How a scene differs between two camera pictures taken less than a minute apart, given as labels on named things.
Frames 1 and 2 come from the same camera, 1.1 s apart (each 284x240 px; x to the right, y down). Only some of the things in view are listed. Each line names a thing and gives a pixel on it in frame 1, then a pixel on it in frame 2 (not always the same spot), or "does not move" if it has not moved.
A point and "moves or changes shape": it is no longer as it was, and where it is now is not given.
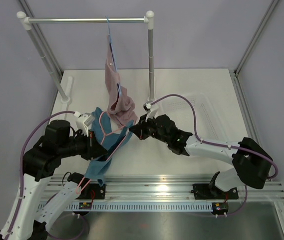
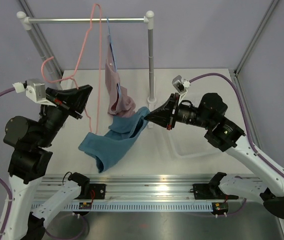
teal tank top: [110, 141] moves or changes shape
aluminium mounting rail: [125, 188] does not move
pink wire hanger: [105, 134] → [99, 68]
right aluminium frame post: [271, 6] does not move
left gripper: [93, 147] → [76, 99]
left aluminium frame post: [37, 29] does not move
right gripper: [140, 129] → [163, 115]
